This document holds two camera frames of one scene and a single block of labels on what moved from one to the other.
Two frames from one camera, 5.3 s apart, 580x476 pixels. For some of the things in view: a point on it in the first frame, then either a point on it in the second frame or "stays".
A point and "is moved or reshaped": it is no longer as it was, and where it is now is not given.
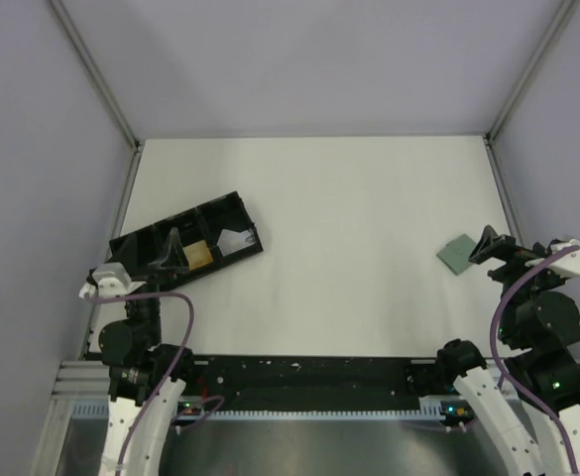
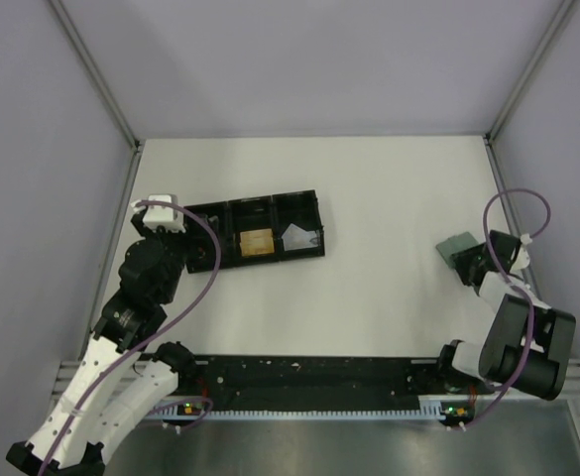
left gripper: (174, 260) to (200, 245)
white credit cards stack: (232, 241) to (295, 237)
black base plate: (255, 383) stays
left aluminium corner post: (105, 88) stays
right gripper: (515, 256) to (461, 261)
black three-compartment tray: (216, 234) is moved or reshaped
